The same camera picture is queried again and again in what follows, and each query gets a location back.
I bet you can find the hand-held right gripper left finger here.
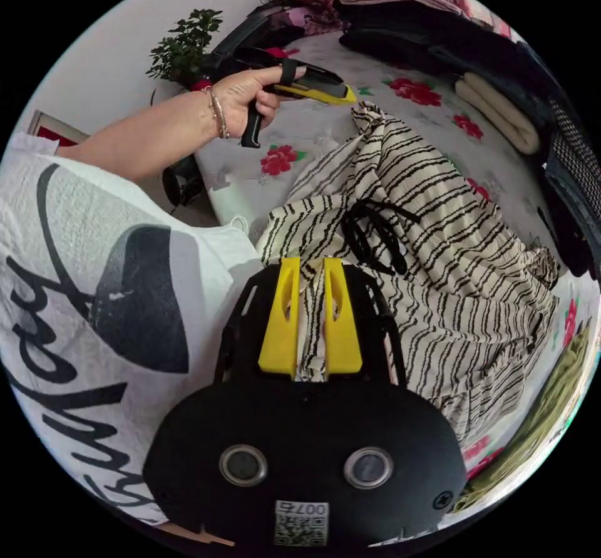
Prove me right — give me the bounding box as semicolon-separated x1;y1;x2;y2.
257;257;301;376

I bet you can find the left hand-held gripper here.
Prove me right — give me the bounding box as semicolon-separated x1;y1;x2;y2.
233;46;358;149

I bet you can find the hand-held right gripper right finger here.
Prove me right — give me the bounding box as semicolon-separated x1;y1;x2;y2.
322;257;363;376

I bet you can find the black and white striped shirt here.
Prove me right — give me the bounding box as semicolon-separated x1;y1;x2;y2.
255;100;562;447

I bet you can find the person's left forearm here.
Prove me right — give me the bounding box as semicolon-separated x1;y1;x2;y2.
56;88;231;184

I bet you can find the person's left hand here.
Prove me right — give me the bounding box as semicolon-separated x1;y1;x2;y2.
210;65;308;140

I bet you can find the pile of clothes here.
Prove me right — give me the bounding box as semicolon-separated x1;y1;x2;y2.
334;0;601;282

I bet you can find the green potted plant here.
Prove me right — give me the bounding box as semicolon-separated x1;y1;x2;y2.
145;8;224;85

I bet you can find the cream folded cloth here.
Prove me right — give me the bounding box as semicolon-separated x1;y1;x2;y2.
454;71;542;155

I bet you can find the person's body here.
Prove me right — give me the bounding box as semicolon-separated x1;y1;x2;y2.
0;131;265;529

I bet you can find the green garment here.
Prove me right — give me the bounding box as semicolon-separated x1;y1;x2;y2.
449;321;596;515

